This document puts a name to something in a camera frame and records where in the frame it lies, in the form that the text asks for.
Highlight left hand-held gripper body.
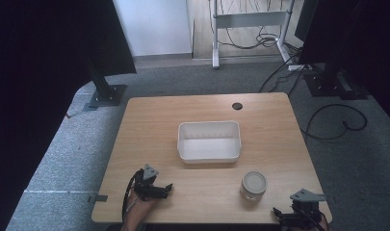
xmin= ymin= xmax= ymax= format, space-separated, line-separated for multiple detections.
xmin=133 ymin=164 xmax=161 ymax=202

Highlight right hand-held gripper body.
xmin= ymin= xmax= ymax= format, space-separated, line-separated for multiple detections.
xmin=288 ymin=188 xmax=326 ymax=231

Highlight glass jar with white lid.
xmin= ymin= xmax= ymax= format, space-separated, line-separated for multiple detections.
xmin=239 ymin=170 xmax=268 ymax=202

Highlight white plastic bin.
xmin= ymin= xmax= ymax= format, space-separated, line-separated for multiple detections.
xmin=176 ymin=120 xmax=242 ymax=165

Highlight person's right hand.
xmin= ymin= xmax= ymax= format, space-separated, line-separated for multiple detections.
xmin=280 ymin=220 xmax=330 ymax=231

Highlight black metal stand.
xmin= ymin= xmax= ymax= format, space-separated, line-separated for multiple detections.
xmin=85 ymin=54 xmax=127 ymax=109
xmin=303 ymin=47 xmax=370 ymax=101

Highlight white power strip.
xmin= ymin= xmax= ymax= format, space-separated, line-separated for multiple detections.
xmin=287 ymin=64 xmax=312 ymax=72

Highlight black curtain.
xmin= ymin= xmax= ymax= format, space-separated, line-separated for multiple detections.
xmin=0 ymin=0 xmax=138 ymax=231
xmin=294 ymin=0 xmax=390 ymax=126

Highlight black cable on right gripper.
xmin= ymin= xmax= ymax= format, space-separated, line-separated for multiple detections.
xmin=293 ymin=205 xmax=330 ymax=231

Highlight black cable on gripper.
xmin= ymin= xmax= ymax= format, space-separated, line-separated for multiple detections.
xmin=121 ymin=168 xmax=144 ymax=223
xmin=293 ymin=205 xmax=330 ymax=231

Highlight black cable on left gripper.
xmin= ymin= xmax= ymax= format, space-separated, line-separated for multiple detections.
xmin=121 ymin=168 xmax=144 ymax=223

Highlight black looped floor cable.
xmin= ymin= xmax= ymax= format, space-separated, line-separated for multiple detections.
xmin=299 ymin=103 xmax=369 ymax=141

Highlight bundle of black cables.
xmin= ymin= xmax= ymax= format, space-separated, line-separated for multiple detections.
xmin=208 ymin=0 xmax=301 ymax=56

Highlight white metal desk frame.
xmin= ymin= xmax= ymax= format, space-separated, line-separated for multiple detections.
xmin=211 ymin=0 xmax=296 ymax=69

